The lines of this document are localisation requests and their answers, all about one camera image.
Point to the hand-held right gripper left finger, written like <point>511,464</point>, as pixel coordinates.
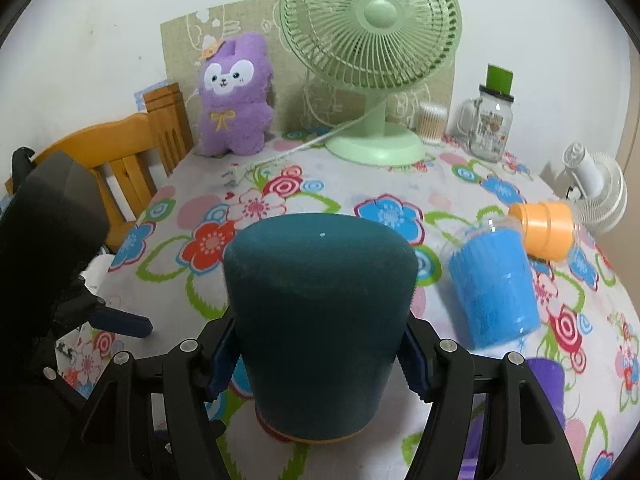
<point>223,360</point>

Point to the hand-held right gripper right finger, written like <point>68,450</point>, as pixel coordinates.
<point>416,362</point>

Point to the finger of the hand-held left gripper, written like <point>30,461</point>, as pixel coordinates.
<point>120,322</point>

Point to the teal cup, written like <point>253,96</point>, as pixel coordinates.
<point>320,310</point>

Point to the blue cup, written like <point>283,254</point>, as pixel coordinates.
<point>495,290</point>

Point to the purple cup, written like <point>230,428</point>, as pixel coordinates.
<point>549,390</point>

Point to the orange cup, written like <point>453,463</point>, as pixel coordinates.
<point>547,227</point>

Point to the white crumpled paper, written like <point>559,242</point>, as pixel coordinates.
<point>97,270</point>

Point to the wooden chair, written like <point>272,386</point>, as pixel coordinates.
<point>125,135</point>

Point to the purple plush toy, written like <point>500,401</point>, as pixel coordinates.
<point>232,110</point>

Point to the cotton swab container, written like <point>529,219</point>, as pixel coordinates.
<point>432,122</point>

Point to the glass jar mug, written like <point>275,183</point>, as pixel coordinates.
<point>487,132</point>

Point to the small white fan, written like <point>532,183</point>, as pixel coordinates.
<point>600,195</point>

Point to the green desk fan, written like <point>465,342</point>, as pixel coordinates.
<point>380,12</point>

